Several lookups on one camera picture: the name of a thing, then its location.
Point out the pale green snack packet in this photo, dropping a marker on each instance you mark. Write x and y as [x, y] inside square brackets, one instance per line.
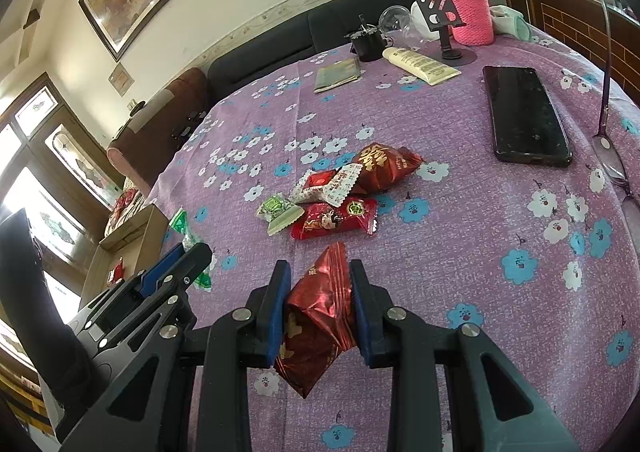
[285, 224]

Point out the green booklet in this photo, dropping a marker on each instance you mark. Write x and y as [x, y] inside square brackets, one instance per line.
[337, 75]

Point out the black mug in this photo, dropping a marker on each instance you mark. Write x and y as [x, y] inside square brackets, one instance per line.
[369, 46]

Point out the person's left forearm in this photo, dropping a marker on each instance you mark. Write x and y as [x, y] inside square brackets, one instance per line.
[30, 282]

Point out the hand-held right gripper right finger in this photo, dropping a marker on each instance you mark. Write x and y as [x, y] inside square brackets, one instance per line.
[362, 317]

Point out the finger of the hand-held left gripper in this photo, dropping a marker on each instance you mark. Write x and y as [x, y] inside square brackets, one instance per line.
[165, 264]
[145, 327]

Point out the wall plaque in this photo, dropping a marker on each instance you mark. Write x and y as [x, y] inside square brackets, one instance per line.
[121, 79]

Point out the wooden furniture panel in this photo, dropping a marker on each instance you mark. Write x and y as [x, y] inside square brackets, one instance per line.
[575, 17]

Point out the brown armchair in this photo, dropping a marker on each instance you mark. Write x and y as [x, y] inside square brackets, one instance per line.
[165, 127]

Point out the green white snack packet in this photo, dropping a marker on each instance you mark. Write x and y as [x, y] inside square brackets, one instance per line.
[274, 206]

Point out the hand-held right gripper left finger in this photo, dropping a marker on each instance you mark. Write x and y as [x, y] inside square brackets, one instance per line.
[279, 312]

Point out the eyeglasses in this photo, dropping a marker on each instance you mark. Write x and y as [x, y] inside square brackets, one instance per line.
[612, 157]

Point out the black phone stand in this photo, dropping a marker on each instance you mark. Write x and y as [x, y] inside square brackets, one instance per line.
[435, 5]

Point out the small red snack packet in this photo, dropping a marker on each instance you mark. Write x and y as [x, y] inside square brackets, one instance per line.
[116, 273]

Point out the cardboard box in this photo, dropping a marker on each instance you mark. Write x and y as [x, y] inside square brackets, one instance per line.
[130, 237]

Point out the black sofa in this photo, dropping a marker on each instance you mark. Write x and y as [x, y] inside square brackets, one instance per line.
[280, 37]

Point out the white and red snack packet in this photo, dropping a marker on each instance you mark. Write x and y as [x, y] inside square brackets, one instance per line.
[345, 182]
[312, 181]

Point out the dark red foil snack packet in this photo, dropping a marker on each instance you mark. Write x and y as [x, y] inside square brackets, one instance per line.
[320, 317]

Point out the red figure-print snack packet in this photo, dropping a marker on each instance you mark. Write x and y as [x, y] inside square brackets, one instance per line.
[335, 219]

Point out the dark red gold-print snack packet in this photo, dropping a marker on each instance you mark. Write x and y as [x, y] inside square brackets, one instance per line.
[382, 165]

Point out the pale green cloth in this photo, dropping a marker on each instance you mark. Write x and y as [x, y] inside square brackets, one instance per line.
[510, 22]

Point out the patterned blanket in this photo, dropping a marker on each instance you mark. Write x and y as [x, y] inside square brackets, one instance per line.
[125, 209]

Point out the light switch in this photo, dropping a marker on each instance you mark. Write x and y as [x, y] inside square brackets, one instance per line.
[136, 107]

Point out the cream tube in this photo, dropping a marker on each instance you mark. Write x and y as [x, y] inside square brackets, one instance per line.
[420, 65]

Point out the wooden glass door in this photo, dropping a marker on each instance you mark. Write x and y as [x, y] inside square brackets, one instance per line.
[60, 152]

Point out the white container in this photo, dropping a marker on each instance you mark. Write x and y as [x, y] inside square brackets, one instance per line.
[420, 17]

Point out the black smartphone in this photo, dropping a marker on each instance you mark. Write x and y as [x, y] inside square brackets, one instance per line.
[527, 112]

